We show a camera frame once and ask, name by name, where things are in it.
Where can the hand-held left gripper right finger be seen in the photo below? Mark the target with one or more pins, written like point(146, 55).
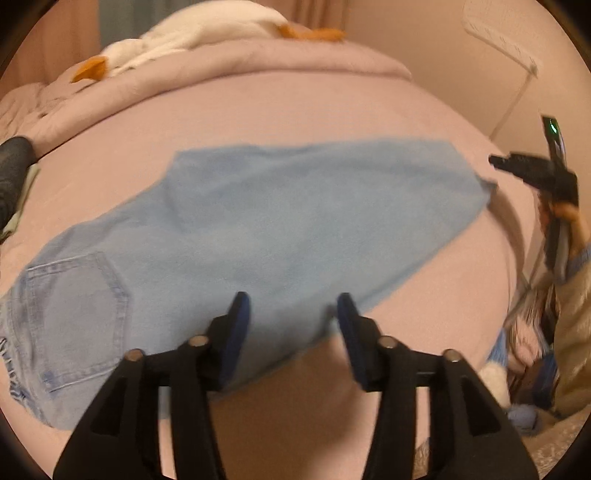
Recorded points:
point(353, 341)

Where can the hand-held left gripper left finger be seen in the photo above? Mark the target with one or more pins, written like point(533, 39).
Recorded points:
point(235, 341)

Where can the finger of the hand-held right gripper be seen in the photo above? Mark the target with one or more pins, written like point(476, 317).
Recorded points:
point(521, 166)

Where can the light blue denim pants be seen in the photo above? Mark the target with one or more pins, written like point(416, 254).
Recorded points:
point(277, 221)

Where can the person's right hand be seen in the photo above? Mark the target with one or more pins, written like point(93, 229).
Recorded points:
point(569, 213)

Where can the white power strip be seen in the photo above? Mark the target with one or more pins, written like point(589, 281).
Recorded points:
point(501, 34)

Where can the blue fluffy item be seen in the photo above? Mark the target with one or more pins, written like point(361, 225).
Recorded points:
point(521, 417)

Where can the pink bed sheet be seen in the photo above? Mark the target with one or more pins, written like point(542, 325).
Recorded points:
point(277, 115)

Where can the light green cloth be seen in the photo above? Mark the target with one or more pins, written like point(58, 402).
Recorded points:
point(28, 189)

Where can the dark blue folded cloth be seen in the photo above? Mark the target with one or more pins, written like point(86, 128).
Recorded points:
point(11, 175)

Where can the pink quilt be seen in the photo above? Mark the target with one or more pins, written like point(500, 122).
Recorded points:
point(231, 60)

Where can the white goose plush toy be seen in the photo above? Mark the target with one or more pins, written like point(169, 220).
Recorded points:
point(184, 32)

